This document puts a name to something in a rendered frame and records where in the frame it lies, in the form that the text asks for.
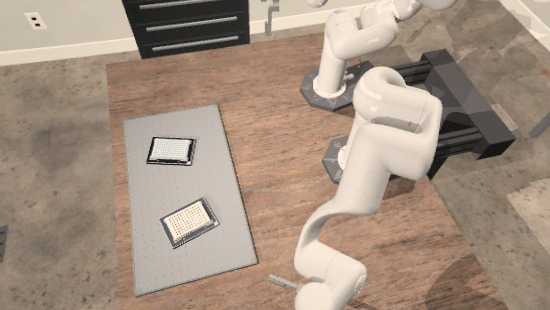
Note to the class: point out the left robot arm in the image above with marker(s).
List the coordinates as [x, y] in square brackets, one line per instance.
[401, 140]

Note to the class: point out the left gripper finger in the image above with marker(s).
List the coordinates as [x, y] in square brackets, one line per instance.
[283, 283]

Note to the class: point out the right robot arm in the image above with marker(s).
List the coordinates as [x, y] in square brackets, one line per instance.
[342, 43]

